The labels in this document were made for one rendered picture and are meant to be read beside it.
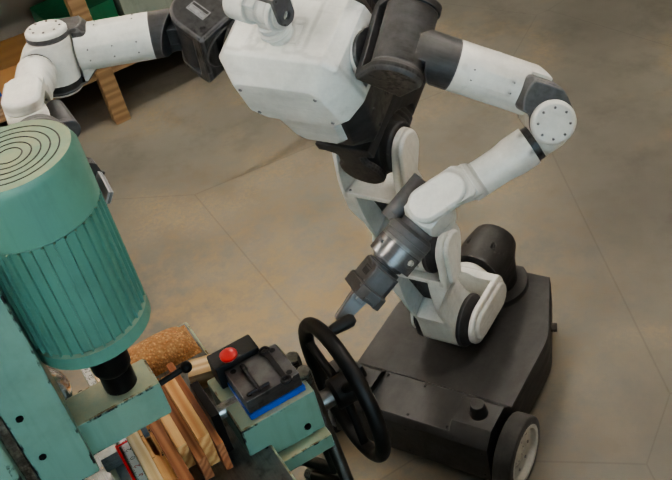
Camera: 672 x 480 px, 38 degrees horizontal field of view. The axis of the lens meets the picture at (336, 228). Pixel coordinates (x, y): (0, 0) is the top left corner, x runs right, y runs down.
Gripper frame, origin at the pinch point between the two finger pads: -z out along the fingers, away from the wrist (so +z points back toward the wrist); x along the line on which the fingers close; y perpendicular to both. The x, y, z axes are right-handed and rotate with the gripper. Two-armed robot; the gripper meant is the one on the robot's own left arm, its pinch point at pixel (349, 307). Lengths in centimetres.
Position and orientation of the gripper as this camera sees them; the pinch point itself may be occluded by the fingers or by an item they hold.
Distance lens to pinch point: 179.0
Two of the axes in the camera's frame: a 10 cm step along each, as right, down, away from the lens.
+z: 6.4, -7.7, -0.7
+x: -2.0, -2.5, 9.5
